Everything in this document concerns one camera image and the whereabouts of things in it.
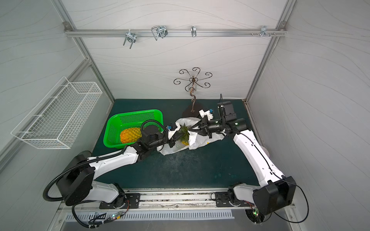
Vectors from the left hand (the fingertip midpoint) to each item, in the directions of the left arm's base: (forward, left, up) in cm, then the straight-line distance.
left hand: (184, 131), depth 76 cm
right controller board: (-34, -37, -25) cm, 56 cm away
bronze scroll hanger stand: (+33, -5, +9) cm, 35 cm away
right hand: (-5, -3, +9) cm, 10 cm away
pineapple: (-1, 0, -2) cm, 2 cm away
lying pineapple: (+5, +34, -12) cm, 36 cm away
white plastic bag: (-10, -5, +9) cm, 15 cm away
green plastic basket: (+16, +47, -14) cm, 52 cm away
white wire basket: (-1, +61, +10) cm, 62 cm away
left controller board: (-37, +32, -20) cm, 53 cm away
